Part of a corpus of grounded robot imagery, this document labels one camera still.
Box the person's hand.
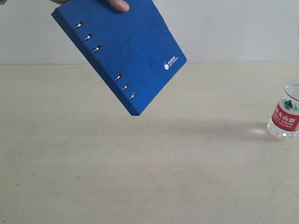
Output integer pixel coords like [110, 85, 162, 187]
[50, 0, 130, 12]

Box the blue ring binder notebook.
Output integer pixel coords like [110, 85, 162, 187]
[52, 0, 187, 116]

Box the clear water bottle red label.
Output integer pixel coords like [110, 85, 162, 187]
[267, 83, 299, 140]

